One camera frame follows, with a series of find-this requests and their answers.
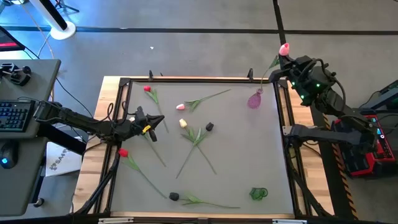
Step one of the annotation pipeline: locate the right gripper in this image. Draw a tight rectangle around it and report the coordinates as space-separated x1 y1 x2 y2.
269 55 324 94

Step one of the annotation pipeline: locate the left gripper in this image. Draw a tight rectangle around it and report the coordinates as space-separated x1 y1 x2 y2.
126 106 165 143

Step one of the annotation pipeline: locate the pink artificial tulip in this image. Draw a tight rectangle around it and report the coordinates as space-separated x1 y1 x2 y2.
175 89 231 113
259 42 290 91

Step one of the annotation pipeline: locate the red artificial tulip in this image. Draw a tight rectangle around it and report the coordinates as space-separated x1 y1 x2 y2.
143 85 169 134
118 148 168 199

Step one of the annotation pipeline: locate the black artificial tulip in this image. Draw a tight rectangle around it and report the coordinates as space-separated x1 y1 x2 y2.
175 122 215 180
169 192 241 209

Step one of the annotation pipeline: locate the purple glass vase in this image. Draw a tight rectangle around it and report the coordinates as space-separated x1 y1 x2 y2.
247 88 264 110

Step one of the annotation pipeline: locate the green glass vase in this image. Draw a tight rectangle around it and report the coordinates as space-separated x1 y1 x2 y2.
249 187 269 201

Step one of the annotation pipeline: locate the grey table mat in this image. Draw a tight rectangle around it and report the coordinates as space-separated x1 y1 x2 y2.
111 81 295 215

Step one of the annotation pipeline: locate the black desk crossbar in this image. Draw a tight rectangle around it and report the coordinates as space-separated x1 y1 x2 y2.
37 121 87 156

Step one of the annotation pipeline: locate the white printed paper sheet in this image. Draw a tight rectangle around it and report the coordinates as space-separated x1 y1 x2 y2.
45 141 82 177

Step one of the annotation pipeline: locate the dark equipment case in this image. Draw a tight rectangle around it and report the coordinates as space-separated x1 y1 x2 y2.
360 79 398 113

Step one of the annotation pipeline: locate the grey desk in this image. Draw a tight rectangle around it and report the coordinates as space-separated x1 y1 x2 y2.
0 58 62 217

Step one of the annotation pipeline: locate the red black power unit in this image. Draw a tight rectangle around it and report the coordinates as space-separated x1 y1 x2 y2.
334 113 396 178

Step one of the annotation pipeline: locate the black beam with hazard stripe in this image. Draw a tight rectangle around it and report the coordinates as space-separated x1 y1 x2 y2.
310 105 358 220

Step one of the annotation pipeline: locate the white stand with round base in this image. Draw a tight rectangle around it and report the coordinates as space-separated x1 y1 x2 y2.
29 0 76 40

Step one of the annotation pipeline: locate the black backlit keyboard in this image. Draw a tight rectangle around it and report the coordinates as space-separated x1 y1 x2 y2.
0 99 35 133

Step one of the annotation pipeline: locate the black tripod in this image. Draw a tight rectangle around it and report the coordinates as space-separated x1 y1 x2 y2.
54 0 80 14

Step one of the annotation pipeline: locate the black computer mouse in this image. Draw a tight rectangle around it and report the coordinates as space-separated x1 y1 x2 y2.
0 141 19 169

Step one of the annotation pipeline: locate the dark monitor with red strip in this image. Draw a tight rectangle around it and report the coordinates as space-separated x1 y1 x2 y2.
0 26 25 52

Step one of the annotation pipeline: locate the black metal table frame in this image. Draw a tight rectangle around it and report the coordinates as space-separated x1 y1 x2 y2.
93 77 313 218

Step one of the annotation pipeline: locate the black cable bundle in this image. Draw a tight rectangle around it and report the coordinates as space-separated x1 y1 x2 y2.
73 149 121 216
287 167 332 218

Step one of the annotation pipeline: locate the thin black floor cable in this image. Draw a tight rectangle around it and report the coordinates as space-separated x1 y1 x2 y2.
21 45 95 118

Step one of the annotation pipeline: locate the silver metal bracket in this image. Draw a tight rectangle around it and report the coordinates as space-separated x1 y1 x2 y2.
98 217 134 224
272 219 308 224

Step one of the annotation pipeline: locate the black clamp mount device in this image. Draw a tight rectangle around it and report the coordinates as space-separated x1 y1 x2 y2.
0 62 32 87

